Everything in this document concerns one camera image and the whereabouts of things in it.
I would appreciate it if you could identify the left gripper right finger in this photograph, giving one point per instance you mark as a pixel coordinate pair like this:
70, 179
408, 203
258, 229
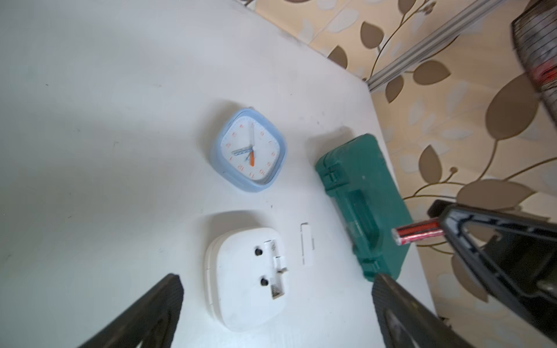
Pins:
405, 322

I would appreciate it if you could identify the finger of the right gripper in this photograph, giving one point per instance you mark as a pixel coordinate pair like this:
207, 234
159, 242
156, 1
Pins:
512, 257

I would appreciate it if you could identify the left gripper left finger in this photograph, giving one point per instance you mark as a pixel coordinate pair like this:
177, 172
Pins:
149, 322

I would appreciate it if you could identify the red battery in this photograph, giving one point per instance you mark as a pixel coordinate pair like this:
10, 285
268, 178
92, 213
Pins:
416, 232

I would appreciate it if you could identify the white battery cover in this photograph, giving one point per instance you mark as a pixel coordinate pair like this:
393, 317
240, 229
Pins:
307, 244

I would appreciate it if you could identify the light blue alarm clock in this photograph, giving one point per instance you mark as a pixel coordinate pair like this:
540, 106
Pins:
249, 152

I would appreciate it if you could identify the green plastic case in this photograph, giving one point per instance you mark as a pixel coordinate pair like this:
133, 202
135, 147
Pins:
355, 175

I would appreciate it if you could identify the right black wire basket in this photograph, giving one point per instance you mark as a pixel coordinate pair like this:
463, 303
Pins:
534, 40

